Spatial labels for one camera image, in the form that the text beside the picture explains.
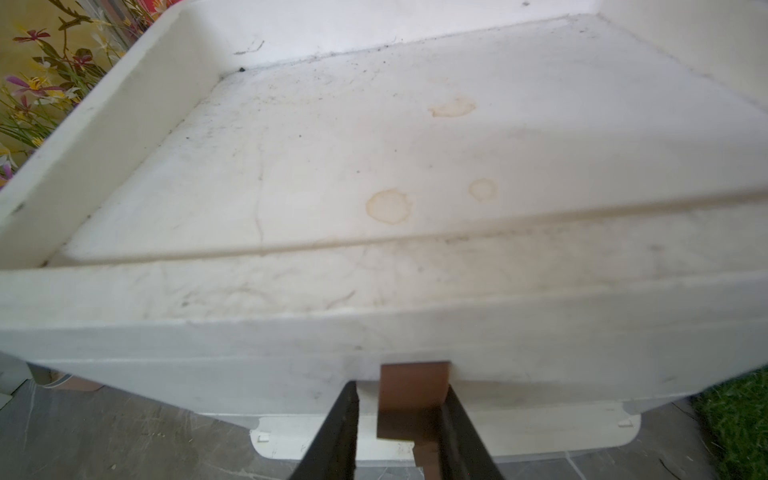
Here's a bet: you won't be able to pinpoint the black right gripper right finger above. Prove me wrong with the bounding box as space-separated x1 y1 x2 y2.
437 386 503 480

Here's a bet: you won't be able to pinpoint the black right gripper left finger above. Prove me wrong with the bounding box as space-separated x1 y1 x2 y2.
290 381 359 480

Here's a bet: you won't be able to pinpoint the white bottom drawer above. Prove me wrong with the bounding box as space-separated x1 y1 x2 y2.
203 395 691 462

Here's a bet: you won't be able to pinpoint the white drawer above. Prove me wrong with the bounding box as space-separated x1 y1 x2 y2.
203 395 691 462
1 1 767 423

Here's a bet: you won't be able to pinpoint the white top drawer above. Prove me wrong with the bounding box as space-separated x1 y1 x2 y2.
1 1 767 423

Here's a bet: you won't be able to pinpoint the green artificial grass mat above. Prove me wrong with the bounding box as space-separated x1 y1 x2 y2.
692 368 767 480

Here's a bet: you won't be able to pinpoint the artificial flowers in white fence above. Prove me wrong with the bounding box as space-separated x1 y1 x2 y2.
1 0 172 185

